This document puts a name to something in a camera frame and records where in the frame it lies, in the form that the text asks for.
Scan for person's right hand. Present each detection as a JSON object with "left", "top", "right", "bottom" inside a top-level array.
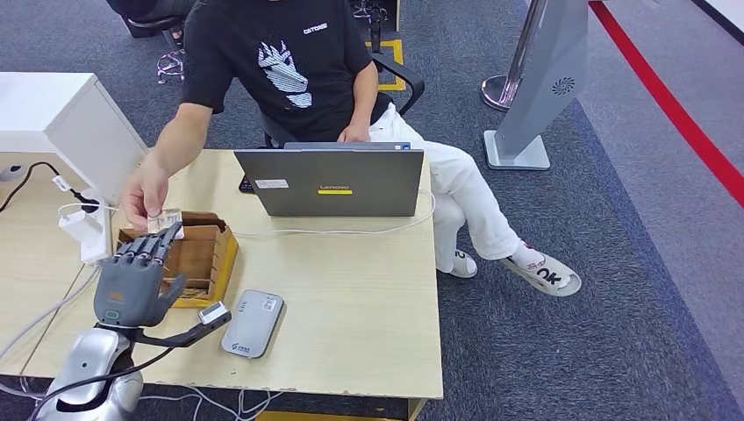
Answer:
[{"left": 120, "top": 165, "right": 173, "bottom": 232}]

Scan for person's left hand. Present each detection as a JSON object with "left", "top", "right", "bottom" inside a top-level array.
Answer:
[{"left": 337, "top": 123, "right": 371, "bottom": 144}]

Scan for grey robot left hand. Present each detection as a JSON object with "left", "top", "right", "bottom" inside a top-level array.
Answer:
[{"left": 92, "top": 222, "right": 189, "bottom": 332}]

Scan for wooden card box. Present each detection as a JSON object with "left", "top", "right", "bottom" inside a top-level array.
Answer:
[{"left": 118, "top": 211, "right": 240, "bottom": 310}]

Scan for person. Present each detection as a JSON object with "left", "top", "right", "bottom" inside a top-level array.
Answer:
[{"left": 120, "top": 0, "right": 583, "bottom": 298}]

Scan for grey laptop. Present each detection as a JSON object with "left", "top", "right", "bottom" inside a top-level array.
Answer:
[{"left": 233, "top": 141, "right": 426, "bottom": 218}]

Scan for white power strip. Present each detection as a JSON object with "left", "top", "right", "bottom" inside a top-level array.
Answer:
[{"left": 76, "top": 187, "right": 115, "bottom": 266}]

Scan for white charger plug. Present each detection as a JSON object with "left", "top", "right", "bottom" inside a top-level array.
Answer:
[{"left": 58, "top": 210, "right": 106, "bottom": 250}]

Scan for black office chair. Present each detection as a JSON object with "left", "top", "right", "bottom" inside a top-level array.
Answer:
[{"left": 255, "top": 52, "right": 426, "bottom": 149}]

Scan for white cabinet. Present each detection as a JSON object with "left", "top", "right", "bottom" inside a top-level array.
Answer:
[{"left": 0, "top": 72, "right": 149, "bottom": 207}]

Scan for black equipment stand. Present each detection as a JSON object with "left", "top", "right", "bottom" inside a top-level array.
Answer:
[{"left": 350, "top": 0, "right": 402, "bottom": 54}]

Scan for black chair with chrome base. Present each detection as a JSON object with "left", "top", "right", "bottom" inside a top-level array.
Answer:
[{"left": 104, "top": 0, "right": 202, "bottom": 85}]

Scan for white slipper with black print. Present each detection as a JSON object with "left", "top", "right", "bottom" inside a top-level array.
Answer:
[
  {"left": 500, "top": 241, "right": 583, "bottom": 298},
  {"left": 450, "top": 249, "right": 479, "bottom": 280}
]

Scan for grey kiosk stand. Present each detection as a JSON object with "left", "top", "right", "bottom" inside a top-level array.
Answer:
[{"left": 483, "top": 0, "right": 590, "bottom": 171}]

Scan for grey cable at desk edge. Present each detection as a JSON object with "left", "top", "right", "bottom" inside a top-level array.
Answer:
[{"left": 0, "top": 264, "right": 103, "bottom": 402}]

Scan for pale wrist camera on bracket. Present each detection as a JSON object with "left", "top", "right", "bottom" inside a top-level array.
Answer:
[{"left": 130, "top": 301, "right": 233, "bottom": 350}]

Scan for black power cable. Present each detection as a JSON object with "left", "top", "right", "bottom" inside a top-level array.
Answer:
[{"left": 0, "top": 161, "right": 101, "bottom": 214}]

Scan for white cables under desk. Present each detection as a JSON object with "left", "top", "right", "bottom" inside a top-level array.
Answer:
[{"left": 139, "top": 386, "right": 286, "bottom": 421}]

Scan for chrome stanchion post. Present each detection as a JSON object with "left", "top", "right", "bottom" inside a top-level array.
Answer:
[{"left": 481, "top": 0, "right": 547, "bottom": 112}]

